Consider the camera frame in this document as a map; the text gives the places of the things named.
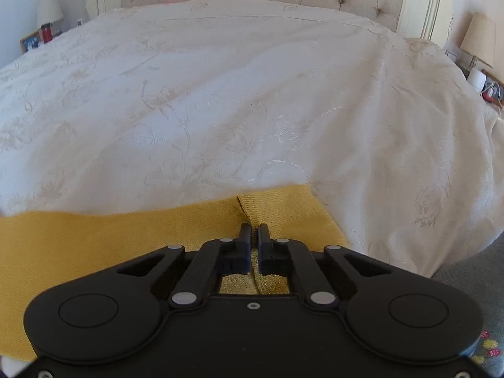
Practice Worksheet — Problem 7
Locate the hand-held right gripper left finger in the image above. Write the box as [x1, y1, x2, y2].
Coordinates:
[117, 224, 251, 308]

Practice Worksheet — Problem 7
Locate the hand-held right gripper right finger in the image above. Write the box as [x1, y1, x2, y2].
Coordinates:
[258, 224, 395, 308]

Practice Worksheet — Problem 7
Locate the yellow knit sweater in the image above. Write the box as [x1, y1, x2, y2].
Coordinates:
[0, 183, 349, 361]

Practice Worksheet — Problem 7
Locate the white floral bedspread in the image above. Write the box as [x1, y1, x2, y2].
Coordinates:
[0, 0, 504, 277]

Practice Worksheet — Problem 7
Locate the floral rug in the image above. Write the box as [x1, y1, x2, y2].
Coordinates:
[470, 329, 504, 368]

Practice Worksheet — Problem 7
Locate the dark nightstand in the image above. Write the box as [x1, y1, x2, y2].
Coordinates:
[457, 63, 504, 108]

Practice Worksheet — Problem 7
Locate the white cylinder device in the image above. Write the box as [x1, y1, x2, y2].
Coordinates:
[467, 68, 486, 96]

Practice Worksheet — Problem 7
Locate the beige shade table lamp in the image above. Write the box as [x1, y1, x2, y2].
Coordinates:
[460, 12, 497, 70]

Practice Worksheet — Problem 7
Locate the white shade table lamp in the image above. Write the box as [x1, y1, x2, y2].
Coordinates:
[37, 0, 64, 26]

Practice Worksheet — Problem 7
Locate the white cable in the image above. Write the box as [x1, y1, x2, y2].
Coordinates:
[485, 80, 504, 108]

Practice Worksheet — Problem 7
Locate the picture frame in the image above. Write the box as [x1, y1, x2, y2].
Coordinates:
[20, 31, 42, 54]

